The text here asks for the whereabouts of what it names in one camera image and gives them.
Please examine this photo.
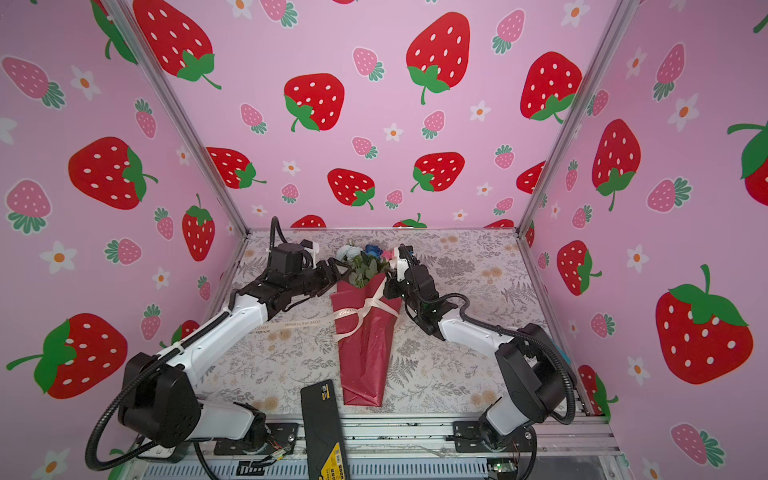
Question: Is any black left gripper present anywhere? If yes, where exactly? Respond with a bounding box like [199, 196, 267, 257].
[287, 259, 350, 301]

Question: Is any white fake flower stem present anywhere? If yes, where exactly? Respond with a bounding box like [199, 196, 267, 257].
[336, 244, 389, 289]

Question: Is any dark red wrapping paper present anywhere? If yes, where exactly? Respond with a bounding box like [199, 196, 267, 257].
[331, 273, 402, 407]

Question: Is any blue fake rose stem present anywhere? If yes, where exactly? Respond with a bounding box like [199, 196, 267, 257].
[365, 244, 383, 258]

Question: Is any beige ribbon pile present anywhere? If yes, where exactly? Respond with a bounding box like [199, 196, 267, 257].
[255, 277, 399, 342]

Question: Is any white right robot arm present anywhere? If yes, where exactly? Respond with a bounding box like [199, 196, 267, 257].
[384, 245, 577, 451]

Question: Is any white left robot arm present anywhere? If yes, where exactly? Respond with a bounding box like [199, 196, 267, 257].
[84, 219, 351, 471]

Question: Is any black flat device yellow label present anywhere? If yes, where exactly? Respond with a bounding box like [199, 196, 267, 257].
[300, 379, 351, 480]

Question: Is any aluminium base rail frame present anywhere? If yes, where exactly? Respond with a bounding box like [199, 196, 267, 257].
[118, 414, 633, 479]

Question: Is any aluminium corner post right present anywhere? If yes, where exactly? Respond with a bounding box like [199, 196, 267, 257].
[517, 0, 642, 236]

